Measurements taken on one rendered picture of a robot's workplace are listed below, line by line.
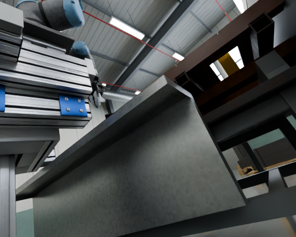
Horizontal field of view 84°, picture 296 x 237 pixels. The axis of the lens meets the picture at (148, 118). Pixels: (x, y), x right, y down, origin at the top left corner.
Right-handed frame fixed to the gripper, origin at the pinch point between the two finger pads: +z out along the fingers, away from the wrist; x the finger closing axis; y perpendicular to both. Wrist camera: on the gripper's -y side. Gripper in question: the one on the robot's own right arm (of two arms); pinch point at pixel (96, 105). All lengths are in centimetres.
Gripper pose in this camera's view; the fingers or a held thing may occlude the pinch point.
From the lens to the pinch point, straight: 92.2
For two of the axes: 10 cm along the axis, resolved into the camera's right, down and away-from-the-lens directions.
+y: 5.7, 1.5, 8.1
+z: 3.2, 8.6, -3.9
